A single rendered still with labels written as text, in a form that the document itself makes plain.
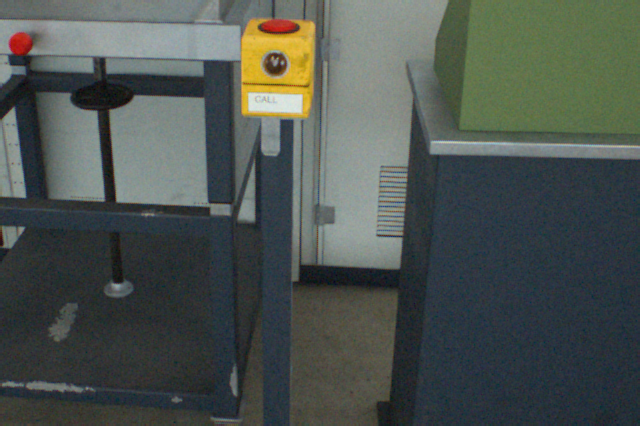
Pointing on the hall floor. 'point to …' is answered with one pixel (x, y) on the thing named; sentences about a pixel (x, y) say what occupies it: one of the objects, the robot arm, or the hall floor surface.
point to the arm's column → (517, 291)
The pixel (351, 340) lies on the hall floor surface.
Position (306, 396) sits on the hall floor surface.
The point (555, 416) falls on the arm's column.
